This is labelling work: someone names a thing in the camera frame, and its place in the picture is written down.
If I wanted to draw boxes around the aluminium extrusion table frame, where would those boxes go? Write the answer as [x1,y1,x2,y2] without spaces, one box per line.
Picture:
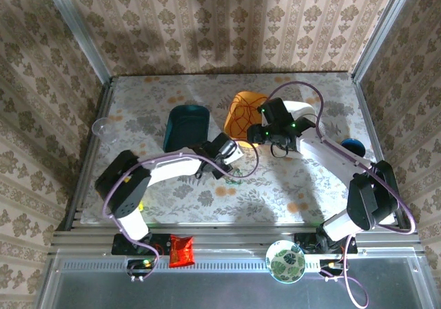
[48,76,427,257]

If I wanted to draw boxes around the teal plastic bin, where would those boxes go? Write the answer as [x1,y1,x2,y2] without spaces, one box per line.
[163,104,212,154]

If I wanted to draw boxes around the aluminium frame post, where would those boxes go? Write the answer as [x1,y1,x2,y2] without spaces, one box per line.
[37,0,114,86]
[351,0,420,84]

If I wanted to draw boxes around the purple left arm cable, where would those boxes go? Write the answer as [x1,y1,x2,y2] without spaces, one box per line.
[103,141,260,284]

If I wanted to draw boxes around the small black controller board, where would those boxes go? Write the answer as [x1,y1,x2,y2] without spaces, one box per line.
[318,259,349,275]
[125,259,158,279]

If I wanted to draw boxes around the white slotted cable duct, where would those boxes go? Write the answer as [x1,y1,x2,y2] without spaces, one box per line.
[61,259,345,272]

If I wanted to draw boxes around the orange plastic bin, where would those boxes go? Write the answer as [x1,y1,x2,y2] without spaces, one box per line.
[223,90,271,148]

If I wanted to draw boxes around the clear plastic cup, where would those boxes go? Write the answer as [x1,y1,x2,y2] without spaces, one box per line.
[91,117,116,144]

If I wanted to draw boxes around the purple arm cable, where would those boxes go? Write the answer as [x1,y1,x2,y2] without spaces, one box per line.
[270,81,418,309]
[103,141,260,284]

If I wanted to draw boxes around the red foil snack packet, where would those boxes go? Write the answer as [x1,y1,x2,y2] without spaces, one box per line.
[168,235,196,268]

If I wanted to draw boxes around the grey sheet metal tray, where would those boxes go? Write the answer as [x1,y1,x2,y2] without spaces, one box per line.
[36,250,438,309]

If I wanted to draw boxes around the floral table mat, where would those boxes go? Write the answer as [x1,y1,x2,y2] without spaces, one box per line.
[81,73,383,226]

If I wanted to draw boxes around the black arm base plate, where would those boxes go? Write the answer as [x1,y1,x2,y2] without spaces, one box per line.
[112,232,173,257]
[294,232,358,255]

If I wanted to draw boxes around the thin black cable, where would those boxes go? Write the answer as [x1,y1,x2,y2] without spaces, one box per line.
[270,113,316,159]

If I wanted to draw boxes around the leaf print bowl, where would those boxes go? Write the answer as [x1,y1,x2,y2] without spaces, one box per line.
[265,239,307,284]

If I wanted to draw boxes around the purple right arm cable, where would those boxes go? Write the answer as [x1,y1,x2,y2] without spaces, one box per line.
[270,81,418,309]

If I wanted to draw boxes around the blue round lid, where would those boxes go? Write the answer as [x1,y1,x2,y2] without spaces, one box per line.
[340,137,366,157]

